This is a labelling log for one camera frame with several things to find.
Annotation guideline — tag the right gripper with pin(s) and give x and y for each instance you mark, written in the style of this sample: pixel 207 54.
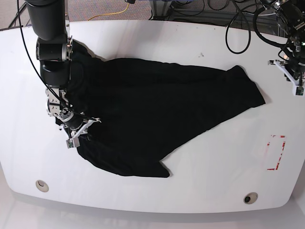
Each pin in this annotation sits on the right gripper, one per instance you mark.
pixel 74 126

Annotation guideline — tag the red tape rectangle marker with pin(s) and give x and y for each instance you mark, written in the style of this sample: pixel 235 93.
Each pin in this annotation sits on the red tape rectangle marker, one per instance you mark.
pixel 274 152

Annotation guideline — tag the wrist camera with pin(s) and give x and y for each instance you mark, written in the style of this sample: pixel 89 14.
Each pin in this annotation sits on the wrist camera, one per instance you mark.
pixel 73 142
pixel 298 90

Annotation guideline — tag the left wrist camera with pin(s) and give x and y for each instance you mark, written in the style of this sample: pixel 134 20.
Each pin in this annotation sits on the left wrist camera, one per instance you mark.
pixel 298 90

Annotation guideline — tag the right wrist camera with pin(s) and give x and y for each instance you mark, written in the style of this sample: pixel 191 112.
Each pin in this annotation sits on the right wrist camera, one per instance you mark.
pixel 73 142

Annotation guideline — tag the left table grommet hole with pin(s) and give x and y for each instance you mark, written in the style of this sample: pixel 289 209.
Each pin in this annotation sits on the left table grommet hole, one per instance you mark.
pixel 42 186

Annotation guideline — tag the black t-shirt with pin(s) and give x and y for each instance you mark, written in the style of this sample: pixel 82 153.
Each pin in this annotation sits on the black t-shirt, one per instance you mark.
pixel 148 109

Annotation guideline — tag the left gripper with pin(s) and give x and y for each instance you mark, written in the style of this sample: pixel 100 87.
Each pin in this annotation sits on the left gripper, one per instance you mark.
pixel 293 73

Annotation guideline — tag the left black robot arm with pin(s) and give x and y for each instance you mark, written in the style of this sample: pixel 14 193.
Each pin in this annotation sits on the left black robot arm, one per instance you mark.
pixel 292 52

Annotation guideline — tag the right table grommet hole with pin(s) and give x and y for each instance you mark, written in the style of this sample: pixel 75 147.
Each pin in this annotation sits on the right table grommet hole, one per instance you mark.
pixel 250 198

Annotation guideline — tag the table grommet hole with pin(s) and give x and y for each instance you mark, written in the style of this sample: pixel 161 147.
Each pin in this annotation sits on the table grommet hole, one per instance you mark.
pixel 42 186
pixel 250 198

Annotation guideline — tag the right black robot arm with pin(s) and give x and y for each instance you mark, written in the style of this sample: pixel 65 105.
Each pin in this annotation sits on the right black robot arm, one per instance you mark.
pixel 50 22

